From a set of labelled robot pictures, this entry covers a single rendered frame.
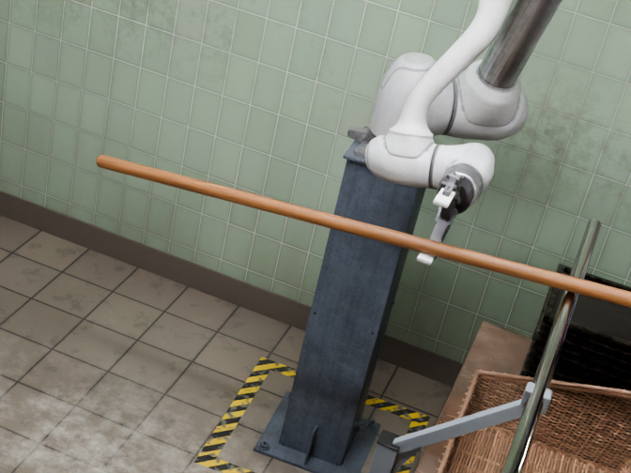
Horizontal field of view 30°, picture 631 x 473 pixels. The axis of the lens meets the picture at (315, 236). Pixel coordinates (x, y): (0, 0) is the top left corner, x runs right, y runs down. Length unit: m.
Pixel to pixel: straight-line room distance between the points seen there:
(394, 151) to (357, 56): 1.04
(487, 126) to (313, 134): 0.88
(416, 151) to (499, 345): 0.80
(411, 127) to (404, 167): 0.09
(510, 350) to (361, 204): 0.57
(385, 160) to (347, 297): 0.69
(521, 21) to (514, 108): 0.29
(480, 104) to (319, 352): 0.87
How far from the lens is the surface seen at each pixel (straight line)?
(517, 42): 2.91
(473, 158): 2.63
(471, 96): 3.03
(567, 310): 2.32
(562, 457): 2.93
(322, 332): 3.34
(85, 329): 3.95
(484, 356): 3.20
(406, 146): 2.65
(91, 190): 4.25
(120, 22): 3.96
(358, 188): 3.10
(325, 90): 3.73
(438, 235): 2.49
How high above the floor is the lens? 2.32
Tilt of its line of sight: 30 degrees down
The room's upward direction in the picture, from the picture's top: 13 degrees clockwise
